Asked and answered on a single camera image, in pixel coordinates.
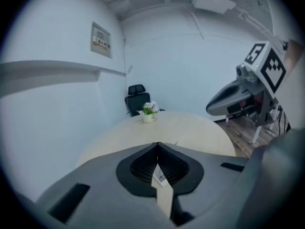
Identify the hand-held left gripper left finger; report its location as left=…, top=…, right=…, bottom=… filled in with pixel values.
left=35, top=141, right=172, bottom=229

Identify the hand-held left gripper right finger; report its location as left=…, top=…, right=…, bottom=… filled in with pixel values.
left=157, top=141, right=250, bottom=229

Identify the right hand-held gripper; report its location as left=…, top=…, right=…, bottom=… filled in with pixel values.
left=206, top=41, right=286, bottom=127

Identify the small white box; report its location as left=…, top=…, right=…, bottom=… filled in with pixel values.
left=152, top=162, right=170, bottom=188

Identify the person's right forearm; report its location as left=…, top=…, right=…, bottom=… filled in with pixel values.
left=285, top=39, right=304, bottom=69

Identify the wooden desk with white legs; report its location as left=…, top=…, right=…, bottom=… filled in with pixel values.
left=224, top=99, right=282, bottom=145

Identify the person's light shirt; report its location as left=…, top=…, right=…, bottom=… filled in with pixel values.
left=235, top=63, right=305, bottom=229

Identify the potted pink flower plant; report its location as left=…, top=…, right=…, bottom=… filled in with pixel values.
left=136, top=101, right=160, bottom=124

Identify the black office chair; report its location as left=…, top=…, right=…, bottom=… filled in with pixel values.
left=124, top=84, right=165, bottom=118

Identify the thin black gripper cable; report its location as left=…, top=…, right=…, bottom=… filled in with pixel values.
left=275, top=104, right=292, bottom=135

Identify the grey wall electrical panel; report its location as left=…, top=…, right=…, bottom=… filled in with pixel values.
left=90, top=21, right=113, bottom=60

